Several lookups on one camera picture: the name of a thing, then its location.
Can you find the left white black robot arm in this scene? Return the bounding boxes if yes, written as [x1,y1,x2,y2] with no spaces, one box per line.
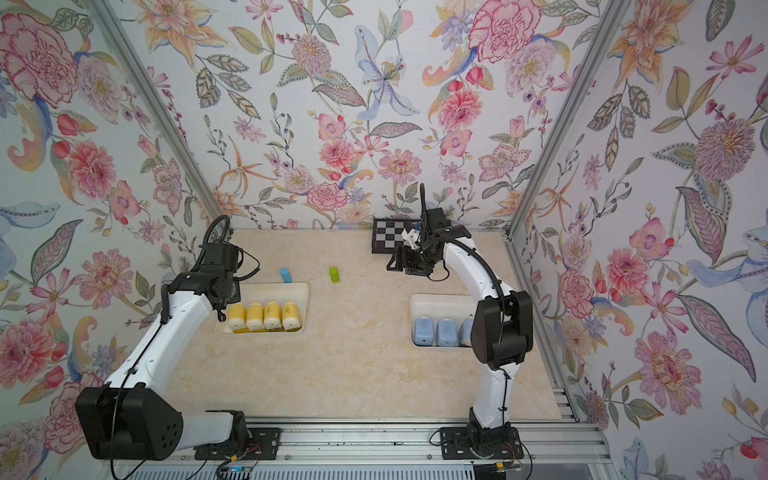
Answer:
[75,215,252,461]

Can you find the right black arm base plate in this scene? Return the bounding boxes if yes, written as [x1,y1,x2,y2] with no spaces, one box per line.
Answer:
[438,425,526,461]

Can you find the aluminium mounting rail frame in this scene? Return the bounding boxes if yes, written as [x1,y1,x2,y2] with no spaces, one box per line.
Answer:
[97,391,618,479]

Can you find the right white storage tray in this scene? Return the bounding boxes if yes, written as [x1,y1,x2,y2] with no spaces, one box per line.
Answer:
[409,294,476,349]

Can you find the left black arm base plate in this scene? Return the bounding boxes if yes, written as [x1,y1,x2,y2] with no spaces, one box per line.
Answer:
[194,427,282,462]

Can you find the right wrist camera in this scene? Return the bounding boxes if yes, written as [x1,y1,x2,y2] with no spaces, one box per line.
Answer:
[401,228,421,250]

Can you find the small blue cylinder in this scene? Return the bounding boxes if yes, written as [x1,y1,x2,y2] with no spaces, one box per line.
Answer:
[280,268,293,284]

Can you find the black white checkerboard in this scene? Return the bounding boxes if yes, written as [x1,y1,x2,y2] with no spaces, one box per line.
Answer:
[371,218,420,254]

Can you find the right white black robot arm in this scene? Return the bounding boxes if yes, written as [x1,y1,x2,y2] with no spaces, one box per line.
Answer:
[387,185,534,460]

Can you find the left white storage tray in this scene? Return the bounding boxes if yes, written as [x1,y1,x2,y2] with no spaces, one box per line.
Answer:
[213,283,310,336]

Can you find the white storage tray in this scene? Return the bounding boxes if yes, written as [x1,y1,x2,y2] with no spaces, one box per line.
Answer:
[409,294,476,349]
[213,283,310,336]

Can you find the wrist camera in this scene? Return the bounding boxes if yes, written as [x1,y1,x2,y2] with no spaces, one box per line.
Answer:
[401,228,421,250]
[202,242,242,272]

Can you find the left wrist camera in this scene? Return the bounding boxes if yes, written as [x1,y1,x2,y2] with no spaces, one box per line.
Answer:
[202,242,242,272]

